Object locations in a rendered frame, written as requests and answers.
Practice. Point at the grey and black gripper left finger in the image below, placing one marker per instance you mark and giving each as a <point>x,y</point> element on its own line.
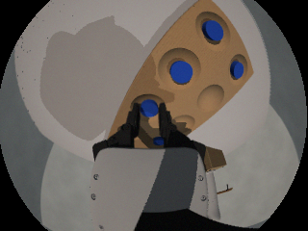
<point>128,131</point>

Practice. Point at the blue disc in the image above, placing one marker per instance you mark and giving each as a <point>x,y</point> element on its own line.
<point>237,69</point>
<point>158,141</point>
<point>181,72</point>
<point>212,30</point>
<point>149,108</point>

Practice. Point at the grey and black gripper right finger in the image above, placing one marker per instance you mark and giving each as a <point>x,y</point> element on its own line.
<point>172,136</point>

